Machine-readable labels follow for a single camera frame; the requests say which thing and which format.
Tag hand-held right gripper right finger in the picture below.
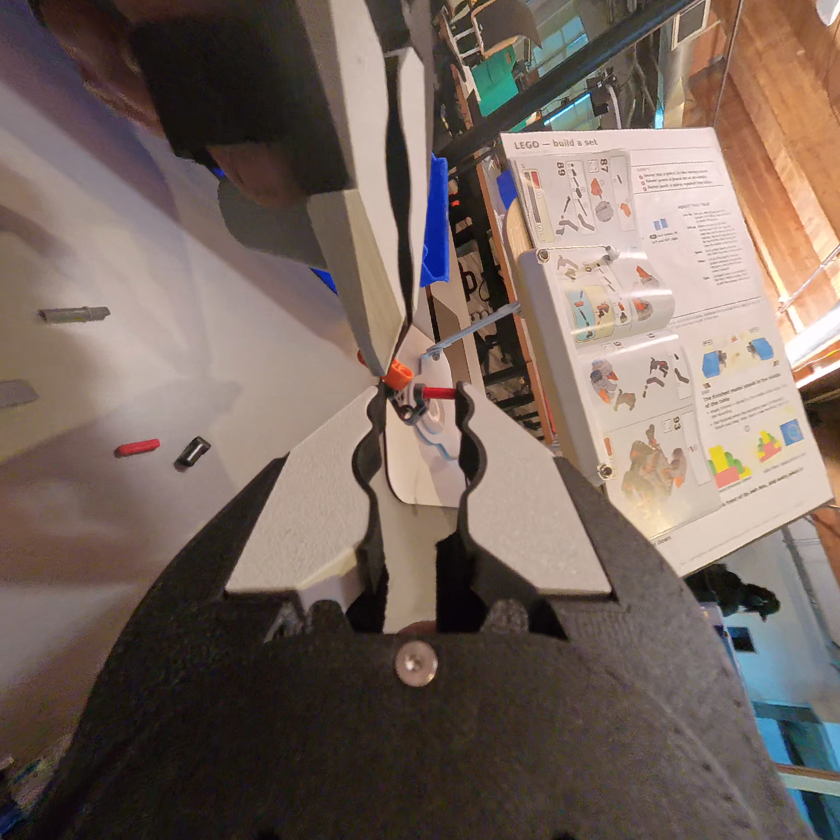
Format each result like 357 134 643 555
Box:
438 381 614 631

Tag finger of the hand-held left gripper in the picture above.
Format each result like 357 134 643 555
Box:
395 47 439 319
308 54 421 379

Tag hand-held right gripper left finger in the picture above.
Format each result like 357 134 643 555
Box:
223 382 389 631

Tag orange connector piece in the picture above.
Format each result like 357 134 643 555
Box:
357 351 416 389

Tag person's left hand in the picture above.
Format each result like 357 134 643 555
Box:
39 0 306 208

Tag blue plastic bin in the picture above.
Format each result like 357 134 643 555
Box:
308 154 452 296

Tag black shell chair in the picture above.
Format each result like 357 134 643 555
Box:
449 0 546 56

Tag white booklet holder board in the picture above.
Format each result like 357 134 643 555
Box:
517 246 621 485

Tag white instruction sheet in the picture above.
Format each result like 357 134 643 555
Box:
499 126 834 578

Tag black metal post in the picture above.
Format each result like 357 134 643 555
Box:
453 0 700 165

